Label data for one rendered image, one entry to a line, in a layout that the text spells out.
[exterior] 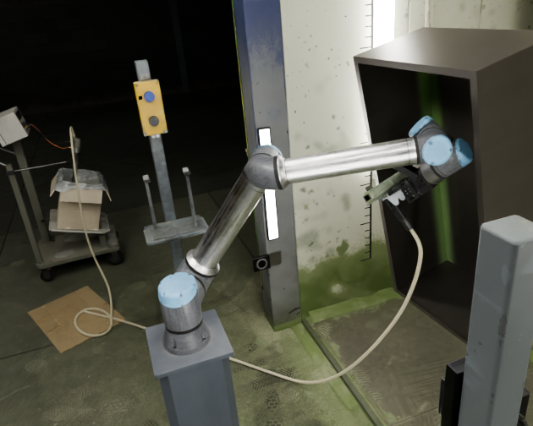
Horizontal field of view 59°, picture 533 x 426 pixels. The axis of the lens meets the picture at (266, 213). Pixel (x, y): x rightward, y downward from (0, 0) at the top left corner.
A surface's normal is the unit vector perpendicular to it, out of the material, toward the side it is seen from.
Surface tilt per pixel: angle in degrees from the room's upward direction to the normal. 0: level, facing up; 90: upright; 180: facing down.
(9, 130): 90
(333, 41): 90
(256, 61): 90
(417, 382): 0
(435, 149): 89
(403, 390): 0
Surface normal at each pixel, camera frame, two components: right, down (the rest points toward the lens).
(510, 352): 0.33, 0.37
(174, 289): -0.10, -0.87
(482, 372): -0.94, 0.22
